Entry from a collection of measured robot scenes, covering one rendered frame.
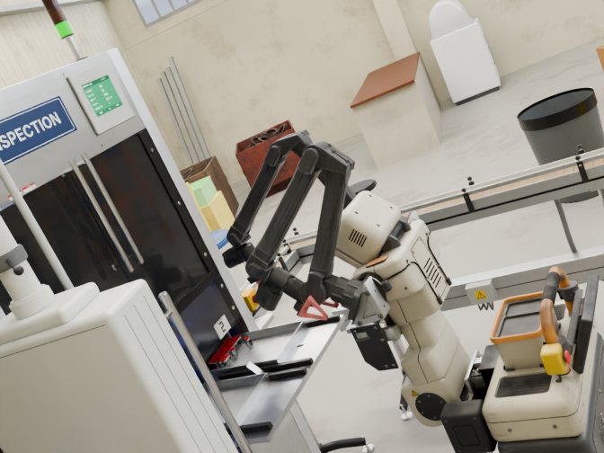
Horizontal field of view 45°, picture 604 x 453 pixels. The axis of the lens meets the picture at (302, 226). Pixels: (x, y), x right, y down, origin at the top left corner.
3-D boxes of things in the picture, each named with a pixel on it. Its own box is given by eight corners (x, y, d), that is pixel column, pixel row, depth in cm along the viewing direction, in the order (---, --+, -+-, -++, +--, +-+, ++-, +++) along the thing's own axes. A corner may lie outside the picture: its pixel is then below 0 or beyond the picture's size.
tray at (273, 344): (206, 380, 271) (201, 372, 270) (236, 341, 293) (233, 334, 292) (280, 367, 254) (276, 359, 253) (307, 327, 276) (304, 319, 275)
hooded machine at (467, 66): (501, 80, 998) (467, -13, 963) (504, 88, 942) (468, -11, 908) (454, 99, 1018) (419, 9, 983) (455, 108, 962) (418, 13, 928)
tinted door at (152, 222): (153, 326, 245) (67, 171, 230) (213, 267, 281) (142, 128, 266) (154, 326, 245) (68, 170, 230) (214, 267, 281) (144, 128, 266)
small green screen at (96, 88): (96, 136, 243) (66, 77, 237) (133, 117, 260) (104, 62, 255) (99, 134, 242) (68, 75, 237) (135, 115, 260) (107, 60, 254)
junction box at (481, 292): (471, 306, 330) (464, 289, 327) (473, 300, 334) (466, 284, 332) (496, 301, 324) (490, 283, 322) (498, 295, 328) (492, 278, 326)
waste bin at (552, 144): (616, 166, 535) (588, 82, 518) (629, 189, 487) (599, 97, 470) (544, 190, 553) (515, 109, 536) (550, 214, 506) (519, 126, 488)
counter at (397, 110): (440, 104, 1023) (419, 50, 1003) (440, 146, 806) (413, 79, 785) (390, 124, 1046) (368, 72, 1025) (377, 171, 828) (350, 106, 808)
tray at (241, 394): (156, 440, 243) (152, 432, 242) (195, 394, 264) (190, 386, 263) (237, 430, 226) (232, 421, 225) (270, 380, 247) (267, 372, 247)
